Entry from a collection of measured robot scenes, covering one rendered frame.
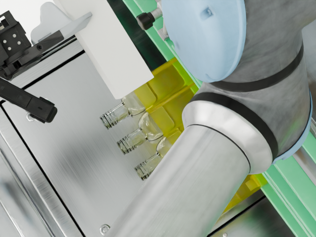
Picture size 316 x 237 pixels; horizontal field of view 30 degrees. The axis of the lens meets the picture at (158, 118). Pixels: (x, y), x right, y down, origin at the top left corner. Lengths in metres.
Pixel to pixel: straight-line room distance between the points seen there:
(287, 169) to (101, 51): 0.34
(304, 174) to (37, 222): 0.54
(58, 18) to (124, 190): 0.45
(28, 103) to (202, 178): 0.36
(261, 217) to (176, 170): 0.65
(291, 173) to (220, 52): 0.43
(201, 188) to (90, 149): 0.64
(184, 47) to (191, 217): 0.17
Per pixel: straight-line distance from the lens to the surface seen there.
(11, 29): 0.88
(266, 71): 0.61
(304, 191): 0.95
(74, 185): 1.21
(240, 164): 0.63
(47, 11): 0.87
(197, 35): 0.57
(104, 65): 0.88
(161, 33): 1.10
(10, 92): 0.87
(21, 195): 1.22
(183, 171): 0.60
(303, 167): 0.96
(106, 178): 1.20
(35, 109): 0.87
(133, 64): 0.88
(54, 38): 0.86
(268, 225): 1.24
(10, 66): 0.87
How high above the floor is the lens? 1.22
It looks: 9 degrees down
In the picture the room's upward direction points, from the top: 123 degrees counter-clockwise
